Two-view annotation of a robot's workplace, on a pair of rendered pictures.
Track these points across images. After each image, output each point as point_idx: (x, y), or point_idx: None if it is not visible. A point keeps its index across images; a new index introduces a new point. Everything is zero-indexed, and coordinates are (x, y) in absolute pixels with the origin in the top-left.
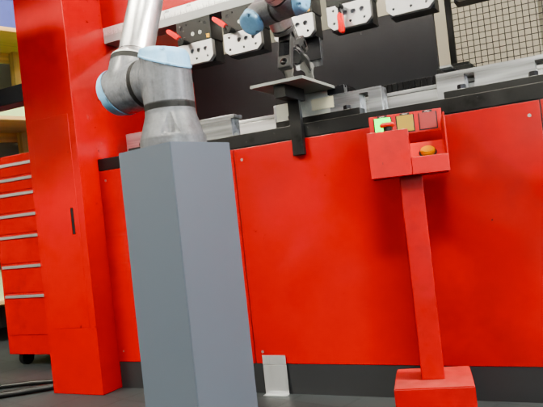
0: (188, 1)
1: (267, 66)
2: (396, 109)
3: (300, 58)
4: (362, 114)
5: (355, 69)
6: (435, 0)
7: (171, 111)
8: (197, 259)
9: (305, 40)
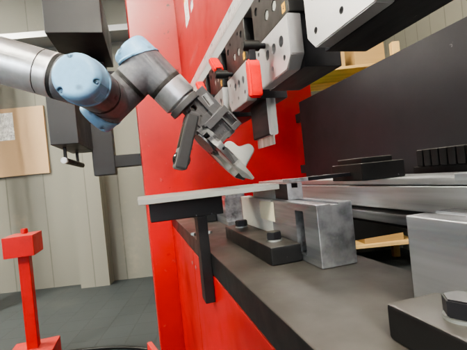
0: (199, 63)
1: (349, 104)
2: (264, 308)
3: (210, 146)
4: (238, 281)
5: (444, 104)
6: None
7: None
8: None
9: (230, 112)
